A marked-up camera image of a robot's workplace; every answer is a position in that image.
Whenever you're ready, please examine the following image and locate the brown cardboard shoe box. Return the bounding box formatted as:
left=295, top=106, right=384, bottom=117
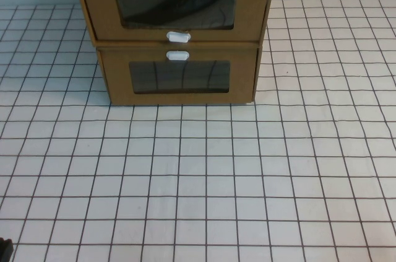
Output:
left=97, top=41, right=262, bottom=107

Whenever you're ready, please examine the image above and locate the white plastic handle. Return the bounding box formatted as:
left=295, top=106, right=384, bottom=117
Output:
left=166, top=30, right=192, bottom=43
left=165, top=50, right=190, bottom=62

